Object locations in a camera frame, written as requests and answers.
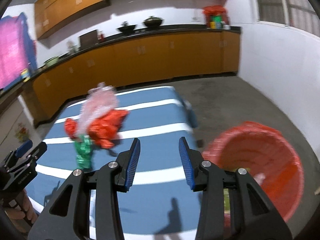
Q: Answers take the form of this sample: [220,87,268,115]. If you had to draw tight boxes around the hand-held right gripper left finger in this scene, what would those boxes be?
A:
[27,138,141,240]

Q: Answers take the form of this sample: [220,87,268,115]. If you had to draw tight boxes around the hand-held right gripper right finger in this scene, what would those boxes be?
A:
[178,137,293,240]

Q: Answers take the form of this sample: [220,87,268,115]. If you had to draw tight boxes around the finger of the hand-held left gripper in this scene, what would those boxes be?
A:
[24,141,48,162]
[13,140,34,159]

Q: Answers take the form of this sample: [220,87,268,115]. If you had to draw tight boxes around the small red plastic bag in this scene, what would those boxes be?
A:
[64,118,82,140]

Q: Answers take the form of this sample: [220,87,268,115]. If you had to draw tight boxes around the large red plastic bag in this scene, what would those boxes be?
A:
[88,109,130,150]

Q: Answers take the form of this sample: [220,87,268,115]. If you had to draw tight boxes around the green foil wrapper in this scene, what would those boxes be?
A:
[75,135,94,170]

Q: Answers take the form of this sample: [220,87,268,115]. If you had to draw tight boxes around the green yellow wrapper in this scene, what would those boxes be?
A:
[223,189,231,214]

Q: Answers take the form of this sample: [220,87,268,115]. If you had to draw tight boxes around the clear crinkled plastic bag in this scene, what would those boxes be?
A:
[79,82,119,136]

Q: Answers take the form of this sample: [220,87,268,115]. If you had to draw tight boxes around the small white plastic bag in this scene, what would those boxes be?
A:
[253,173,267,185]

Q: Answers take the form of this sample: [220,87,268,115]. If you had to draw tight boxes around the plastic woven wastebasket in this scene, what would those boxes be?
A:
[201,121,305,222]

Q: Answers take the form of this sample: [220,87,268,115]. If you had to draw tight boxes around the person's left hand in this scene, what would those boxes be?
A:
[4,191,38,225]

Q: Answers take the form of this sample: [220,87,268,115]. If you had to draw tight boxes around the flower decorated tiled panel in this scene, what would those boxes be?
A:
[0,97,42,160]

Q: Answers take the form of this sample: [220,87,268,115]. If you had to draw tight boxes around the blue white striped tablecloth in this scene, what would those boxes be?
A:
[25,86,198,240]

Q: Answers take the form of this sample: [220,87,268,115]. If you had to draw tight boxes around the pink blue curtain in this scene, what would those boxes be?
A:
[0,12,38,90]

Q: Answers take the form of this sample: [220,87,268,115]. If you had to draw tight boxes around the wooden base cabinets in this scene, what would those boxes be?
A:
[21,31,242,128]

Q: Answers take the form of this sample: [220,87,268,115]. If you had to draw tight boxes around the dark cutting board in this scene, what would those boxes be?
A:
[78,29,99,48]

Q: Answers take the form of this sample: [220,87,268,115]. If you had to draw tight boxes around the black kitchen countertop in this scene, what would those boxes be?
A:
[0,26,243,98]

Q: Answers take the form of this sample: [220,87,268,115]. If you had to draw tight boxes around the black wok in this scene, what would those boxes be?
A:
[117,22,139,34]

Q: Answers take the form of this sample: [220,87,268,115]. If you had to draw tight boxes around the lidded dark wok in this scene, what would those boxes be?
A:
[143,16,164,28]

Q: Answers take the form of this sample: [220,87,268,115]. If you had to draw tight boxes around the green box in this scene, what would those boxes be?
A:
[210,15,222,28]

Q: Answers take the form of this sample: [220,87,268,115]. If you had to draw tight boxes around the red plastic bag cover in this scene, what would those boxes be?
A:
[202,5,227,17]

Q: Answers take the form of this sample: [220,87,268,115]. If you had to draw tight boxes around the barred window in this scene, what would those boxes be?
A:
[253,0,320,35]

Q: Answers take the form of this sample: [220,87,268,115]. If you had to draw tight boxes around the wooden wall cabinets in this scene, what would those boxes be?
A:
[34,0,230,40]

